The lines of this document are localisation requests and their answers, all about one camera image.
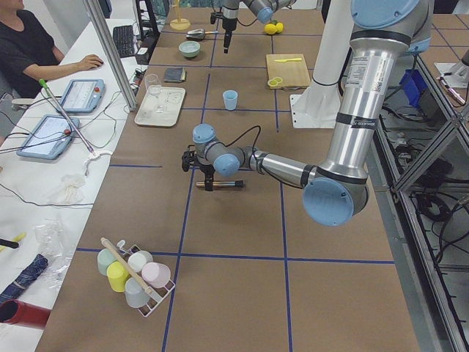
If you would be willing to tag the clear wine glass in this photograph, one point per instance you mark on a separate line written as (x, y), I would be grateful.
(153, 84)

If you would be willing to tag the yellow cup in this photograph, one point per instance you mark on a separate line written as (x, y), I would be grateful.
(117, 276)

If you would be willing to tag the whole yellow lemon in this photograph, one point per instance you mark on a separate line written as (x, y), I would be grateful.
(270, 29)
(279, 27)

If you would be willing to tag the cream bear serving tray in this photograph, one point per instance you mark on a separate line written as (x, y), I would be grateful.
(163, 111)

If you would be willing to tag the yellow plastic knife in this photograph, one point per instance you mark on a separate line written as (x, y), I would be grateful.
(290, 59)

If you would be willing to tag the red cylinder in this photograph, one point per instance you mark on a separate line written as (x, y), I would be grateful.
(20, 313)

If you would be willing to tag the lower blue teach pendant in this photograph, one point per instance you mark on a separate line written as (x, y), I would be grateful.
(49, 139)

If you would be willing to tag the black keyboard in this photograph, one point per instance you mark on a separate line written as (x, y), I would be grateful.
(123, 37)

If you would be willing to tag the pink cup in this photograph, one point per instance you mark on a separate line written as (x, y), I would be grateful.
(156, 274)

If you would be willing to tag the upper blue teach pendant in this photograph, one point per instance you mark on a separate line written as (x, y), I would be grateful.
(82, 96)

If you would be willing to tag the wooden rack handle rod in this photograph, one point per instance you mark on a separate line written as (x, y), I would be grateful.
(109, 245)

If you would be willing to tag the grey yellow folded cloth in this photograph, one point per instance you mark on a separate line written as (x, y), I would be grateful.
(175, 75)

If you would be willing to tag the grey translucent cup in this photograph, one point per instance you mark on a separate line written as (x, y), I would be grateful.
(134, 294)

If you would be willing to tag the aluminium frame post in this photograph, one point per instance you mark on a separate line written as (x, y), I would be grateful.
(104, 35)

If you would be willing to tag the mint green cup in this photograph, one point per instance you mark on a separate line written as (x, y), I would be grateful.
(104, 259)

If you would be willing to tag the steel muddler black tip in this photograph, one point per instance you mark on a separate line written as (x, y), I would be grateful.
(223, 184)

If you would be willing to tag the light blue paper cup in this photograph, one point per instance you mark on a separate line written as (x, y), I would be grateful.
(230, 99)

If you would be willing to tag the folded dark blue umbrella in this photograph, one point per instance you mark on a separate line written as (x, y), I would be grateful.
(25, 279)

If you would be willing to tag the green tipped metal rod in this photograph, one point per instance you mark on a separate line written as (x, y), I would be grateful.
(44, 85)

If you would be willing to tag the blue teach pendant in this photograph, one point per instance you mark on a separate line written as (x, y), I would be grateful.
(49, 139)
(82, 96)

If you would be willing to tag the seated person black shirt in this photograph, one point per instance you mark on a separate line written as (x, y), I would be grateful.
(29, 53)

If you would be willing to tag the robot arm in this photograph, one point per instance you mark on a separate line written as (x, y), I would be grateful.
(334, 190)
(262, 9)

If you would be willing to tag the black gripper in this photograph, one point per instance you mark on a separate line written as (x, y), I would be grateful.
(228, 25)
(207, 169)

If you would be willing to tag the green bowl of ice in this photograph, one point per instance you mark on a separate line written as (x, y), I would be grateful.
(189, 49)

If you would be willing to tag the round wooden stand base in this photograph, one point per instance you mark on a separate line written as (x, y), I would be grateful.
(179, 23)

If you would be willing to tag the crumpled white tissue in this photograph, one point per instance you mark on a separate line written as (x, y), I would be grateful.
(68, 192)

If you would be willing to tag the clear plastic bag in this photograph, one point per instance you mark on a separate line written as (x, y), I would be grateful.
(56, 247)

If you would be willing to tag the white wire cup rack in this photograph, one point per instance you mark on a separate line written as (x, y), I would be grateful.
(158, 294)

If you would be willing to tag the white cup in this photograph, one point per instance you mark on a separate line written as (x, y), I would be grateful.
(139, 259)

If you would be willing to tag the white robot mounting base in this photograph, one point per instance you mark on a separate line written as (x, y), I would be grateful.
(319, 104)

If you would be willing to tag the bamboo cutting board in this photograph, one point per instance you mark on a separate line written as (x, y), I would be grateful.
(294, 74)

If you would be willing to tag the metal ice scoop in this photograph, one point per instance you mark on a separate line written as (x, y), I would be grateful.
(199, 34)

